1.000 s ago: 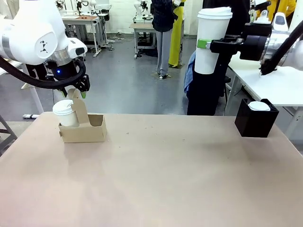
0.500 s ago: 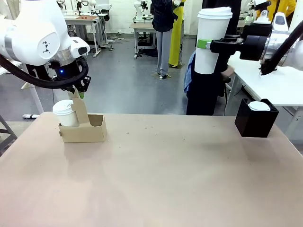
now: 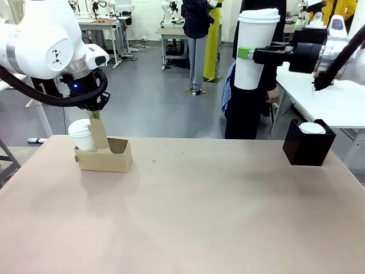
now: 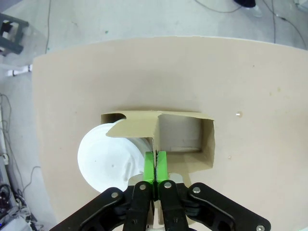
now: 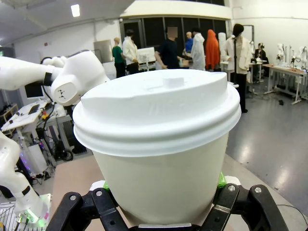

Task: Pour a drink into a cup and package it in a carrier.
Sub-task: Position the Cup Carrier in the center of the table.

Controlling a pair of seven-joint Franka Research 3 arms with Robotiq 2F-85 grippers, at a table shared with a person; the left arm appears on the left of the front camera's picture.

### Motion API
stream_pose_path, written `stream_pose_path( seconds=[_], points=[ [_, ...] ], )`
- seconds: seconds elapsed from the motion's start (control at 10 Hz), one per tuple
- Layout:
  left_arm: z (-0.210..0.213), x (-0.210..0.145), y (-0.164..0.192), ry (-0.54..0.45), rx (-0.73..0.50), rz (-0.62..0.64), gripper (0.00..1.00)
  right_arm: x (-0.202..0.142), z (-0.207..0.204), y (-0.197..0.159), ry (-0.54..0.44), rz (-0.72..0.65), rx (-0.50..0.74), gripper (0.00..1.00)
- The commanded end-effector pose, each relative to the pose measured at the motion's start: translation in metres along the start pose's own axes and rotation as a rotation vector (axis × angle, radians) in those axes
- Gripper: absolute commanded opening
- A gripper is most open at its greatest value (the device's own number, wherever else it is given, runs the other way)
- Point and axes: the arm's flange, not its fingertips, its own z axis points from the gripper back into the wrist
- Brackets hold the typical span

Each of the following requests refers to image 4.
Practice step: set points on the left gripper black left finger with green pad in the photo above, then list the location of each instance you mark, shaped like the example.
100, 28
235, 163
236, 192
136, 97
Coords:
134, 207

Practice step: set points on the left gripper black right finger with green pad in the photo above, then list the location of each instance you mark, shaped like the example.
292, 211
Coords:
178, 207

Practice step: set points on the cardboard box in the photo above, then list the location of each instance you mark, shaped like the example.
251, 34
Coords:
183, 144

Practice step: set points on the white cup with lid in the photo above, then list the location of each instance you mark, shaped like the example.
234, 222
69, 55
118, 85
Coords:
106, 158

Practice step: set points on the water drop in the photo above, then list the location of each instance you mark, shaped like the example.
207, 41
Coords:
238, 114

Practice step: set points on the power strip clutter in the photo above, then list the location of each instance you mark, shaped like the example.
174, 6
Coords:
14, 211

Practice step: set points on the white plastic pipe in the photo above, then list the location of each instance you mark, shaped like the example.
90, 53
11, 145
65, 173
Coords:
19, 71

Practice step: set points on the white shoe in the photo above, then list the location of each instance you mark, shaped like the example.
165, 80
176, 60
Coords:
257, 10

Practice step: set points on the dark trouser leg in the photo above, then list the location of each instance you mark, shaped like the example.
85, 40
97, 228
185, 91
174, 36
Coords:
245, 3

